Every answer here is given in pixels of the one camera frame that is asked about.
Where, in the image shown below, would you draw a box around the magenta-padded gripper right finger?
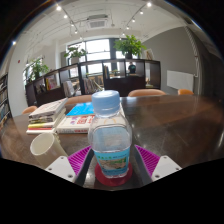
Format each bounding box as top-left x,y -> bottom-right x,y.
133,144 -> 183,188

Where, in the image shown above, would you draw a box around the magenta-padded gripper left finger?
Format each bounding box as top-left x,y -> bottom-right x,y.
44,145 -> 96,188

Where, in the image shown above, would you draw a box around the clear water bottle blue cap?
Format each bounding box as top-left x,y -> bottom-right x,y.
87,89 -> 133,179

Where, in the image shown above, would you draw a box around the large book blue cover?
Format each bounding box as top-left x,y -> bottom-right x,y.
55,101 -> 126,135

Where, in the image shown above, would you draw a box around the stack of books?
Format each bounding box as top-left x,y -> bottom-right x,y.
25,97 -> 69,135

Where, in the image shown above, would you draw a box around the orange chairs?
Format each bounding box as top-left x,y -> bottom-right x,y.
21,88 -> 195,115

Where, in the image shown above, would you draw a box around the dark open shelf unit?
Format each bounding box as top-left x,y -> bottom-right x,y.
24,58 -> 162,107

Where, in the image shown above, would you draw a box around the bushy potted plant by window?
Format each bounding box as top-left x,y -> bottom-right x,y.
28,58 -> 50,81

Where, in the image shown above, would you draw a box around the person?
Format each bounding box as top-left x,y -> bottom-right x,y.
128,61 -> 138,75

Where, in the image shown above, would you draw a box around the small potted plant white pot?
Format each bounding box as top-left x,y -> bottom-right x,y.
63,44 -> 88,64

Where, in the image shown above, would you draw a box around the large potted plant dark pot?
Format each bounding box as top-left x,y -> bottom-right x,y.
113,34 -> 148,59

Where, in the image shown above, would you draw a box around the ceiling air conditioner unit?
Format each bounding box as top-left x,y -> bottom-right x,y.
86,14 -> 109,29

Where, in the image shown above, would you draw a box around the ceiling lights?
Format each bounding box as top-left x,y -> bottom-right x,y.
11,1 -> 153,46

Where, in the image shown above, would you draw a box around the tall wall bookshelf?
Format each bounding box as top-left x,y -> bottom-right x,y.
0,73 -> 11,128

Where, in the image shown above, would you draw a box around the white wall panel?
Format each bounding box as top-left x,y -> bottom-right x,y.
166,69 -> 195,93

